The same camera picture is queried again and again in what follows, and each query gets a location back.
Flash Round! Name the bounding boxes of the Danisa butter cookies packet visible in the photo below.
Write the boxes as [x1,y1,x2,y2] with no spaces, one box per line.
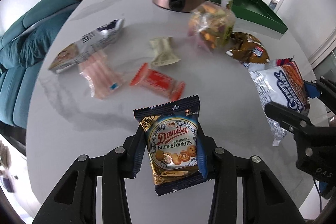
[133,95,209,196]

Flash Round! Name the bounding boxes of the silver white snack bag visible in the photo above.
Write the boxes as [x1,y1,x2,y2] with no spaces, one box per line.
[49,19,124,73]

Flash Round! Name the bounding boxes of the red small snack packet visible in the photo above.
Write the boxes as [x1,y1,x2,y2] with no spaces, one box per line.
[129,63,186,101]

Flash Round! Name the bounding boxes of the teal sofa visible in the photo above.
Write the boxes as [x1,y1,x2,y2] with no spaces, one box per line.
[1,0,82,128]

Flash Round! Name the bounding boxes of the white blue cookie bag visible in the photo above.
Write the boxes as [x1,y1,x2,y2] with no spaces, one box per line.
[243,56,311,147]

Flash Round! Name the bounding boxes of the pink striped snack packet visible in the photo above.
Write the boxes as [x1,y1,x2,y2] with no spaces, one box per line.
[78,50,124,100]

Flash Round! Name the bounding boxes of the brown gold oatmeal bag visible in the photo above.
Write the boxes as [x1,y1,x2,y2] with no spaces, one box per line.
[226,32,270,64]

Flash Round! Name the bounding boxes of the green tray box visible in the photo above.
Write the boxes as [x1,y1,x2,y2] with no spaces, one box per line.
[210,0,288,34]

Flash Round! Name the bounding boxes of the black cable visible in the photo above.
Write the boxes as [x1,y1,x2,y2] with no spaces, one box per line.
[312,176,325,221]

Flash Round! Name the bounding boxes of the clear bag mixed snacks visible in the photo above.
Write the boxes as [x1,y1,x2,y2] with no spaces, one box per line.
[187,0,236,52]

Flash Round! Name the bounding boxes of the beige small snack packet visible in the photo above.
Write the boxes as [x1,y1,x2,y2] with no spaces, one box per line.
[149,37,181,68]

